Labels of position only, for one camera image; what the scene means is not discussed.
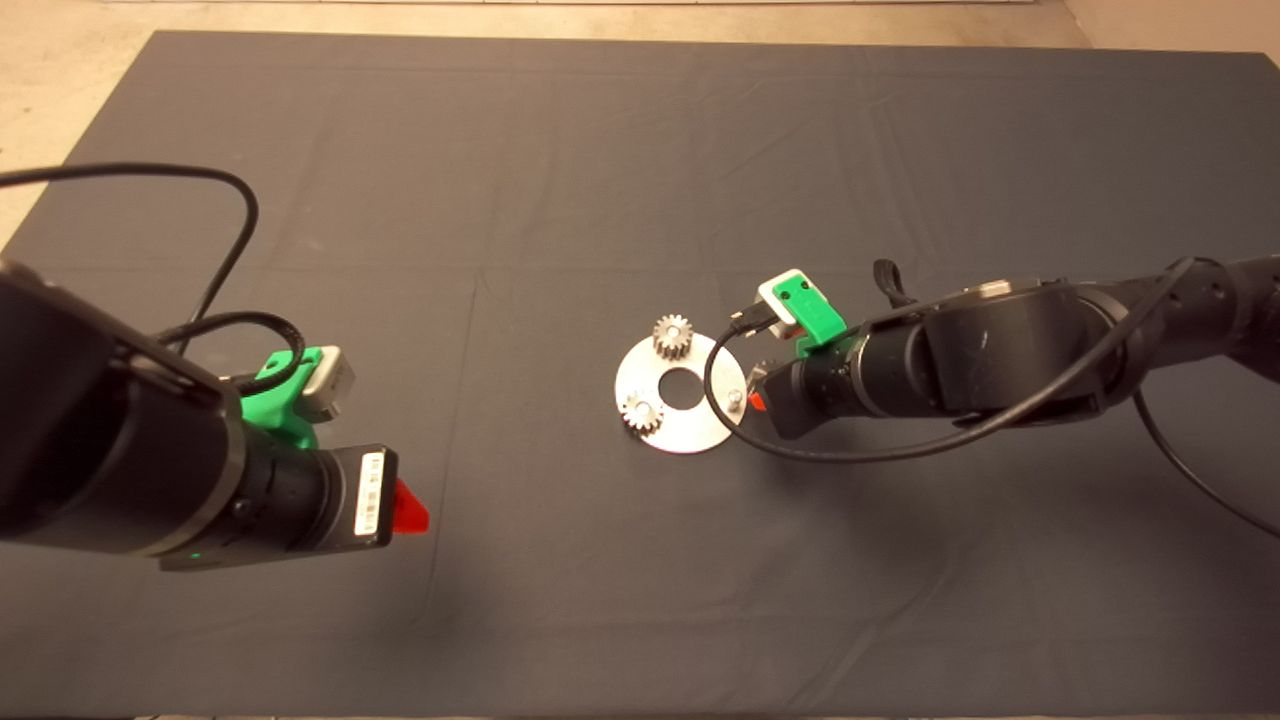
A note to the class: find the round metal plate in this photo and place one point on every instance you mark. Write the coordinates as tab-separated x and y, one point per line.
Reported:
680	432

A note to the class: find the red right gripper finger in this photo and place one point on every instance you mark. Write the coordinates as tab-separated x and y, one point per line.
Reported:
757	403

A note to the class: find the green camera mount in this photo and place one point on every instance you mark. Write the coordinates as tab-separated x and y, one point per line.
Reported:
275	405
815	315

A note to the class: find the green left camera mount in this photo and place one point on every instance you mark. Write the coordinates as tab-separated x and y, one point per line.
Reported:
275	405

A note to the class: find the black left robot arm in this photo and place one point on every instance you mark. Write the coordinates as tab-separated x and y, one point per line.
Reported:
110	440

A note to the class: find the green right camera mount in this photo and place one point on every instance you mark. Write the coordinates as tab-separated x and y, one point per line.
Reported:
815	315

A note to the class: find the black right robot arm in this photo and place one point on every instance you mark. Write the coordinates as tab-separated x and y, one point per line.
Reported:
1000	345

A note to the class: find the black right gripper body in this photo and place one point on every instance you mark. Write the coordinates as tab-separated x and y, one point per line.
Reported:
815	395

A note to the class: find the white right camera box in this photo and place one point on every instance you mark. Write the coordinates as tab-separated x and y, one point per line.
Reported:
775	300

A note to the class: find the grey left camera box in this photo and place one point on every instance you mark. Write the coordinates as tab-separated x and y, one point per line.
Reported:
332	382

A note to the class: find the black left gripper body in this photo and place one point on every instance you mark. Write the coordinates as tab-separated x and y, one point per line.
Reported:
360	498

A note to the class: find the dark grey table cloth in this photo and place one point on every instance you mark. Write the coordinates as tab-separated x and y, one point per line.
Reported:
600	150

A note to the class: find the small steel gear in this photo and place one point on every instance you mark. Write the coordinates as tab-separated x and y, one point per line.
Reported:
674	340
762	372
641	412

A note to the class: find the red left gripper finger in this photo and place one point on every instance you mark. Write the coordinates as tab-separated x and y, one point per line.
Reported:
412	512

